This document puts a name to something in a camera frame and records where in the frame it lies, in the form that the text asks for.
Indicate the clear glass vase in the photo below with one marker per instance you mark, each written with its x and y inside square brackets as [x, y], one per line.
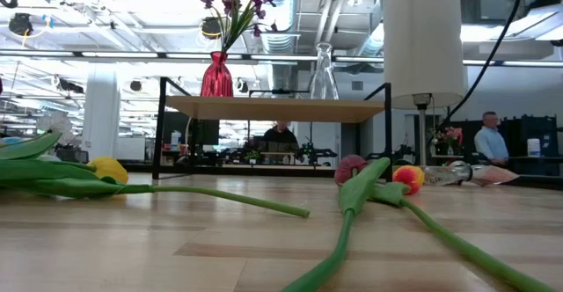
[324, 85]

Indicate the red glass vase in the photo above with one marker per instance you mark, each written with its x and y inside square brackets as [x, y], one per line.
[217, 78]

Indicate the maroon artificial tulip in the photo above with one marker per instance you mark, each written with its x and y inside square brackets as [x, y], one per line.
[358, 191]

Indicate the purple artificial flower bunch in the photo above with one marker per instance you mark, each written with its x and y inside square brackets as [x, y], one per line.
[232, 30]

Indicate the orange yellow artificial tulip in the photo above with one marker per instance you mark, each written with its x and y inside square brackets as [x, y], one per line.
[409, 177]

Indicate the white small blossom spray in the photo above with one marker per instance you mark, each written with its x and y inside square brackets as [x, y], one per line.
[55, 125]

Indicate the wooden shelf with black legs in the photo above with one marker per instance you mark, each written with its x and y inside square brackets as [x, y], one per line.
[272, 109]

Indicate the person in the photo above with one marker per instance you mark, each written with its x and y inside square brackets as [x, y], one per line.
[279, 138]
[490, 144]

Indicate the small green potted plant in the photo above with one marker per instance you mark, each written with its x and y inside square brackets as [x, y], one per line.
[253, 156]

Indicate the background black robot arms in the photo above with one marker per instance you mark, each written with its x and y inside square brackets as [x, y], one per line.
[314, 153]

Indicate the white shade table lamp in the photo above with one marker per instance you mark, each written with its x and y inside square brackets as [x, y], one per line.
[422, 41]

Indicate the pink flower bouquet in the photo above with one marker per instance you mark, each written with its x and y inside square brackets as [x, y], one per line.
[453, 136]

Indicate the white building column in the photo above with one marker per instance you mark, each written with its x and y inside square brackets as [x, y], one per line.
[101, 116]

